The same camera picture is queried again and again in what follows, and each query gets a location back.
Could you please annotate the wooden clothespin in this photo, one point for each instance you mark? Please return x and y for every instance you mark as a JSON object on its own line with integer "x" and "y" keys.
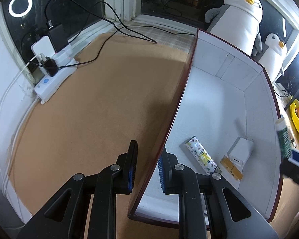
{"x": 235, "y": 174}

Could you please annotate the white power adapter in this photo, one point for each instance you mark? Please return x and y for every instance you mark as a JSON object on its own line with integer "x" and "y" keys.
{"x": 41, "y": 46}

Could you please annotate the small black plug charger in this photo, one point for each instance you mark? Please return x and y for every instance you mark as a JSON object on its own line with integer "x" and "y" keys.
{"x": 49, "y": 66}

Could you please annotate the green and white tube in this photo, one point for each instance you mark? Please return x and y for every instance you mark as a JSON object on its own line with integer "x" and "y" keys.
{"x": 284, "y": 137}

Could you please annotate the small penguin plush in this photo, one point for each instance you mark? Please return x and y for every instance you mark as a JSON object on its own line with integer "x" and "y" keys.
{"x": 271, "y": 54}

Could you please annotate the patterned white lighter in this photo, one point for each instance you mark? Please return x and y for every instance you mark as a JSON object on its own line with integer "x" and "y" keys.
{"x": 201, "y": 154}

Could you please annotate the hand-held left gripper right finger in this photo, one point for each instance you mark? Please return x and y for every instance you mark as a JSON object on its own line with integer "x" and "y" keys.
{"x": 161, "y": 174}

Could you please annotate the white wall charger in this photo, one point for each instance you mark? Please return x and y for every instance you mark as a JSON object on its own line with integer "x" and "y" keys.
{"x": 240, "y": 151}

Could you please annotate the black power adapter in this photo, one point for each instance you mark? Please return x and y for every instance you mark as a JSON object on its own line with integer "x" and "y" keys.
{"x": 58, "y": 36}

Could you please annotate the red cardboard box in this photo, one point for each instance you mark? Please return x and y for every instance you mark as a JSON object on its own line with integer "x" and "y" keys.
{"x": 214, "y": 104}

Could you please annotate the white power strip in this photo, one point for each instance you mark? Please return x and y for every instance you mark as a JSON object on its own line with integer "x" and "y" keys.
{"x": 54, "y": 84}

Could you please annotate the yellow bowl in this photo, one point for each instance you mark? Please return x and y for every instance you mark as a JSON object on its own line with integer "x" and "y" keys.
{"x": 295, "y": 124}

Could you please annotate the large penguin plush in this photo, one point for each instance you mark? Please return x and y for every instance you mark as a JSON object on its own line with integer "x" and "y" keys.
{"x": 236, "y": 22}

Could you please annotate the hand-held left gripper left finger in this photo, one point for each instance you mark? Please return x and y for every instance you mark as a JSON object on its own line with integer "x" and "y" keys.
{"x": 131, "y": 179}

